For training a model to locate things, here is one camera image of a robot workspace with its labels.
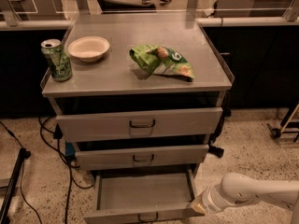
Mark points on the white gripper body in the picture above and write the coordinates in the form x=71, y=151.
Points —
x=209, y=199

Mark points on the grey bottom drawer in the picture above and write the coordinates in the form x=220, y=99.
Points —
x=141, y=195

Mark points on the grey drawer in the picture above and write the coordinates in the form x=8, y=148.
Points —
x=141, y=157
x=139, y=124
x=141, y=195

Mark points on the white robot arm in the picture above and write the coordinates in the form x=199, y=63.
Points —
x=235, y=190

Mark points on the grey middle drawer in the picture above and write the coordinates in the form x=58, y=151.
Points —
x=141, y=157

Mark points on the grey metal drawer cabinet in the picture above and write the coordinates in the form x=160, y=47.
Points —
x=116, y=83

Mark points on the grey top drawer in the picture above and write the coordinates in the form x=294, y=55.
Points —
x=139, y=124

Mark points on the black cabinet caster wheel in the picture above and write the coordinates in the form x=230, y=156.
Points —
x=216, y=151

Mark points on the green chip bag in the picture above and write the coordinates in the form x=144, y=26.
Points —
x=160, y=60

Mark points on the white paper bowl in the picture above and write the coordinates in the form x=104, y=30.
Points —
x=88, y=49

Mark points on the black stand leg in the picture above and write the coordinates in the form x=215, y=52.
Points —
x=11, y=185

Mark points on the green soda can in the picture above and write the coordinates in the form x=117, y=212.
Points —
x=58, y=61

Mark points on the wheeled black cart frame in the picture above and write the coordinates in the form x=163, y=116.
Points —
x=289, y=124

